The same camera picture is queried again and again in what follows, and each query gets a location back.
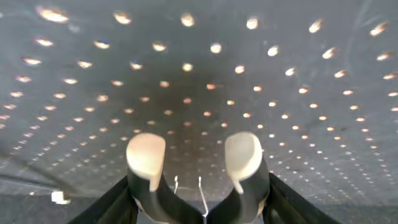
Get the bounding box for black pegboard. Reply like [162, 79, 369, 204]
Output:
[0, 0, 398, 215]

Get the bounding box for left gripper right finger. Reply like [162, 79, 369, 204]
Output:
[262, 172, 343, 224]

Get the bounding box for black and white pliers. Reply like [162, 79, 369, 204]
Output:
[126, 131, 271, 224]

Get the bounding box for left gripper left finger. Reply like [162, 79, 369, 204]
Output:
[67, 175, 139, 224]

